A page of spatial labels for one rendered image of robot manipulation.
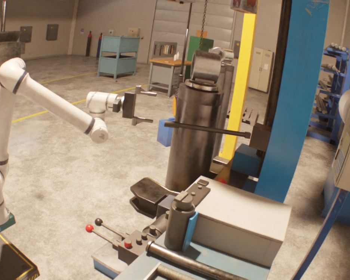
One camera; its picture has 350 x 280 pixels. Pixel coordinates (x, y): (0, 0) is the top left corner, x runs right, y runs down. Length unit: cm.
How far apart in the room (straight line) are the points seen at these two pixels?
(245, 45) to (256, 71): 767
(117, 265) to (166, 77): 595
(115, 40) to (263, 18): 636
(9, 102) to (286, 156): 134
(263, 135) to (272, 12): 1106
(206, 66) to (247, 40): 261
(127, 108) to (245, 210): 76
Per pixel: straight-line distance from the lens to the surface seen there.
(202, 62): 126
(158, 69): 747
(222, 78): 266
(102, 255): 213
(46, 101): 127
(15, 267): 188
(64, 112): 128
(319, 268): 281
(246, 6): 140
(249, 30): 385
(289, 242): 294
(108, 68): 934
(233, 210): 96
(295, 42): 114
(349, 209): 355
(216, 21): 1256
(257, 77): 1149
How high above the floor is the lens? 171
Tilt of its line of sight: 22 degrees down
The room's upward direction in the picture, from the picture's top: 8 degrees clockwise
